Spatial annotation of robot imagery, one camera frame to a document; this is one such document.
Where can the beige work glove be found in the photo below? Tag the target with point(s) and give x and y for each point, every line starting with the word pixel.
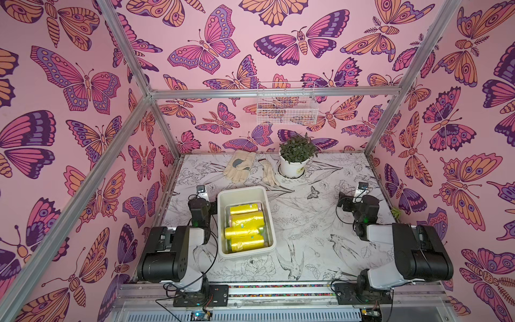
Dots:
pixel 239 166
pixel 269 177

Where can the yellow bag roll top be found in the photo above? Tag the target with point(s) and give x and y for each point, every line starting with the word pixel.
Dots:
pixel 247 220

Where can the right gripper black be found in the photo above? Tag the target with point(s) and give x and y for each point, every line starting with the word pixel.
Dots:
pixel 348 200

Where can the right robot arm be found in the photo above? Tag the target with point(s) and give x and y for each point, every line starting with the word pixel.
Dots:
pixel 418 253

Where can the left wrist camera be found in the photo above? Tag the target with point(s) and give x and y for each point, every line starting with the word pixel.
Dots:
pixel 202 192

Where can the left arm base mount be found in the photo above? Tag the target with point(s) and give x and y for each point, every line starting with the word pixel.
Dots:
pixel 210 295

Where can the yellow bag roll small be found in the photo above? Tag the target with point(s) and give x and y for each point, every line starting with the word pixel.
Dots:
pixel 245 209

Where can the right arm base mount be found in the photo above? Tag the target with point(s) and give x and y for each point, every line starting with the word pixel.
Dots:
pixel 351 294

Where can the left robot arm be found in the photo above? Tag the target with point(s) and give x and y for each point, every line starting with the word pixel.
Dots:
pixel 168 257

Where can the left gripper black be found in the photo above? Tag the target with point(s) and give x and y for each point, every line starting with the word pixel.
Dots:
pixel 197 204

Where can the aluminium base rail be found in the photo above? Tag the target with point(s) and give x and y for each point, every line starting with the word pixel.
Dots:
pixel 307 294

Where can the potted green plant white pot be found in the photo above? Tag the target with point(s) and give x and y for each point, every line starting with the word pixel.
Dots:
pixel 295 154

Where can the right beige work glove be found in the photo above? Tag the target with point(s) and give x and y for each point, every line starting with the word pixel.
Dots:
pixel 269 177

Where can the aluminium frame bars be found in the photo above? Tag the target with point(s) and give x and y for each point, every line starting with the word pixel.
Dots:
pixel 16 297

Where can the left beige work glove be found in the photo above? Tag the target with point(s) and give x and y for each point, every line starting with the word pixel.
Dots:
pixel 239 166

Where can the white wire basket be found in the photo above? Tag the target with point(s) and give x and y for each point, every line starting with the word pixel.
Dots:
pixel 283 105

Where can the white plastic storage box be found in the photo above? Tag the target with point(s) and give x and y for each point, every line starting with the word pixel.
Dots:
pixel 248 195

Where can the white slotted cable duct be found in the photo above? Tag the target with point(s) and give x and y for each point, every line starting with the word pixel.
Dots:
pixel 246 315

